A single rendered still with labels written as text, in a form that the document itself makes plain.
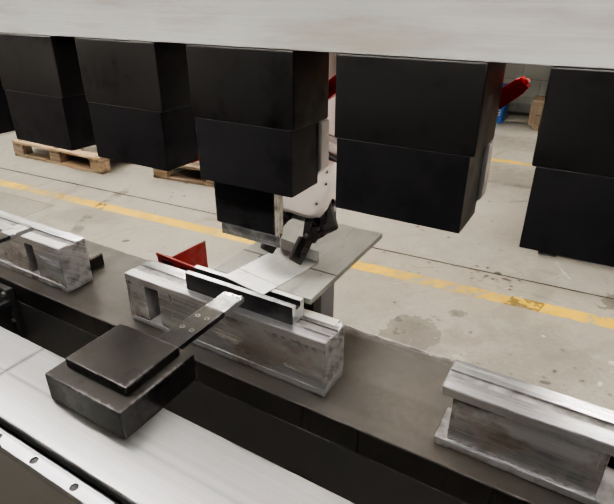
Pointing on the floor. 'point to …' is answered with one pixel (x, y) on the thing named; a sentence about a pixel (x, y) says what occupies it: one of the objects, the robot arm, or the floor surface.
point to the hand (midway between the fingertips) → (284, 246)
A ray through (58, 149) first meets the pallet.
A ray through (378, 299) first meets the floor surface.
